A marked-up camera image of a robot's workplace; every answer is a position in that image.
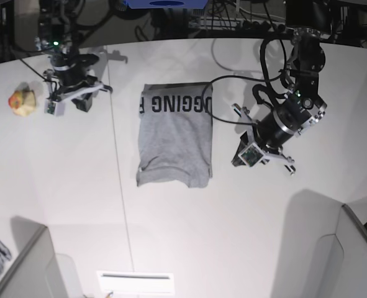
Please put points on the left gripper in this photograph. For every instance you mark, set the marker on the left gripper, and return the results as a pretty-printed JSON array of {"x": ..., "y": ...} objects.
[{"x": 247, "y": 153}]

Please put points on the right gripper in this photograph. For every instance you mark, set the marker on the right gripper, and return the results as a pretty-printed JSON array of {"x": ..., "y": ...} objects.
[{"x": 82, "y": 95}]

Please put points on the grey T-shirt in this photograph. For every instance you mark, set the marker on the grey T-shirt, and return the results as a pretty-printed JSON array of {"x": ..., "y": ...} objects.
[{"x": 175, "y": 134}]

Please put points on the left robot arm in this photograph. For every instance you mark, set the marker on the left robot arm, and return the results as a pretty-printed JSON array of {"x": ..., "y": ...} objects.
[{"x": 300, "y": 106}]

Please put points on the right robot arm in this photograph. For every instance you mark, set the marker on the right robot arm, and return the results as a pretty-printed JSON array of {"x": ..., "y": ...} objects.
[{"x": 68, "y": 79}]

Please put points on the crumpled yellow red paper ball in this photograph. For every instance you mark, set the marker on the crumpled yellow red paper ball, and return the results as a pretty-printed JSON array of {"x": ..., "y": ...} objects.
[{"x": 23, "y": 102}]

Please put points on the blue box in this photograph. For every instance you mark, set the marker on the blue box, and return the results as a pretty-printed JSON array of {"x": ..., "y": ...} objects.
[{"x": 154, "y": 4}]

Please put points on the right grey partition panel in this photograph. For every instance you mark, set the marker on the right grey partition panel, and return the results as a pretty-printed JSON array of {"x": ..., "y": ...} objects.
[{"x": 323, "y": 258}]

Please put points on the grey partition panel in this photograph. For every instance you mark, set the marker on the grey partition panel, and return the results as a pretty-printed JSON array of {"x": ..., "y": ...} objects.
[
  {"x": 35, "y": 272},
  {"x": 323, "y": 258}
]

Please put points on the black power strip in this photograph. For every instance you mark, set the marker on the black power strip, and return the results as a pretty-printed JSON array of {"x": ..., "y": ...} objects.
[{"x": 263, "y": 27}]

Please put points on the left grey partition panel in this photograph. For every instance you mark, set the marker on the left grey partition panel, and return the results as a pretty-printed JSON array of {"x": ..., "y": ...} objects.
[{"x": 35, "y": 272}]

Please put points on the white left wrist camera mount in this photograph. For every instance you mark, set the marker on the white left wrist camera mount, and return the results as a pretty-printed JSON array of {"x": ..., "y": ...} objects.
[{"x": 273, "y": 134}]

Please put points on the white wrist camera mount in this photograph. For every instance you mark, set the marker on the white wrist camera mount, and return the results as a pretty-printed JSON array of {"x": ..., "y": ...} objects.
[
  {"x": 273, "y": 134},
  {"x": 58, "y": 93}
]

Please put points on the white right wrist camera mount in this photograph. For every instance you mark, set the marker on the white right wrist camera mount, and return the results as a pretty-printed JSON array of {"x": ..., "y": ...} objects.
[{"x": 58, "y": 93}]

